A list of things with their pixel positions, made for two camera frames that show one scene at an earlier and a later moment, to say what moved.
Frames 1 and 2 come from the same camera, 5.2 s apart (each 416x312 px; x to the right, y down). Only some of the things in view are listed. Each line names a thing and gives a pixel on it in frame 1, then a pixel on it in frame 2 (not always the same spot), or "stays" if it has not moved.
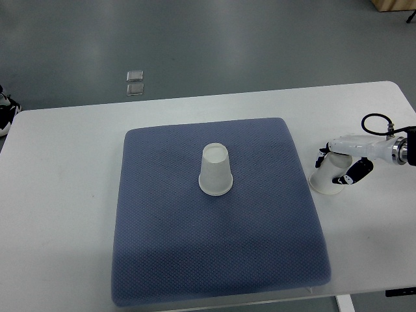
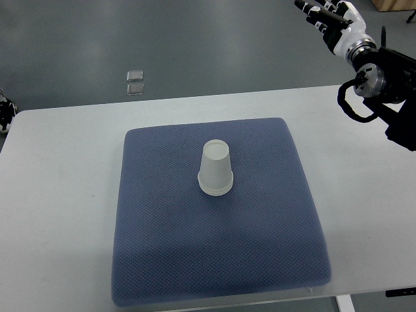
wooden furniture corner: [390, 5] stays
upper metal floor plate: [136, 75] stays
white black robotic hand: [367, 147] to [341, 23]
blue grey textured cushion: [173, 243] stays
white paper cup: [333, 165] to [215, 173]
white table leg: [345, 303] stays
